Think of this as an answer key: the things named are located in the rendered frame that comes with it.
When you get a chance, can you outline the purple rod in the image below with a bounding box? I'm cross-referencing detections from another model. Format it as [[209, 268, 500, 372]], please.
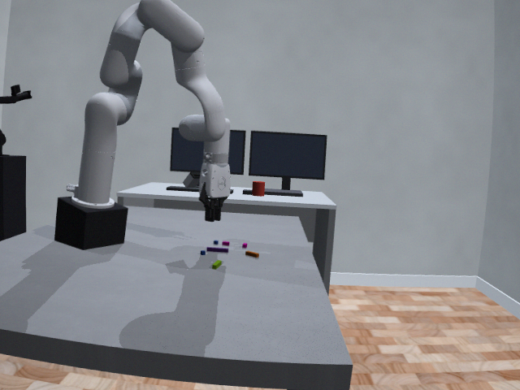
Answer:
[[206, 247, 228, 253]]

